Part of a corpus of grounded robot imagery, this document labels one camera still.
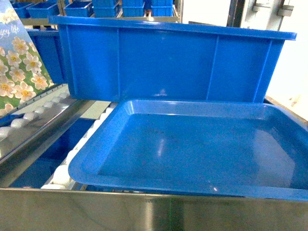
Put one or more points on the steel rack front rail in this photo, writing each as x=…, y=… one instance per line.
x=60, y=210

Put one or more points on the flower gift bag with handle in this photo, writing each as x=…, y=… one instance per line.
x=23, y=74

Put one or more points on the large blue plastic bin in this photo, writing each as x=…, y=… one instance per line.
x=115, y=59

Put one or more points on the blue plastic tray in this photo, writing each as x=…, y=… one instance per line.
x=191, y=147

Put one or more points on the white roller conveyor track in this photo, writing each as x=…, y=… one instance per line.
x=59, y=93

